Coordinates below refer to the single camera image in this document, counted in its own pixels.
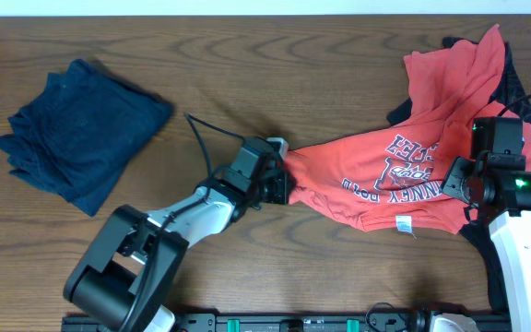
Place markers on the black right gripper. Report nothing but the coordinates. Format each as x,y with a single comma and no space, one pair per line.
453,185

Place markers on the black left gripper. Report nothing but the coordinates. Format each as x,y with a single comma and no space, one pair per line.
283,182

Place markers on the red soccer t-shirt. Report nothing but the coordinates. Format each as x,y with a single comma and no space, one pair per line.
388,177

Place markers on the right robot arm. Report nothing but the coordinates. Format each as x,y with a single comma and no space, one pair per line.
495,182

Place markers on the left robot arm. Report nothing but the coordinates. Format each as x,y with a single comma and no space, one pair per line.
126,273

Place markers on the black patterned garment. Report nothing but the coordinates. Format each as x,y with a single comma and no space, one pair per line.
509,90

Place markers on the folded navy blue shirt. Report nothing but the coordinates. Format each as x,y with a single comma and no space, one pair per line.
76,138

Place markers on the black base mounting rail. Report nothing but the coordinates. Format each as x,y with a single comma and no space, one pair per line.
382,317

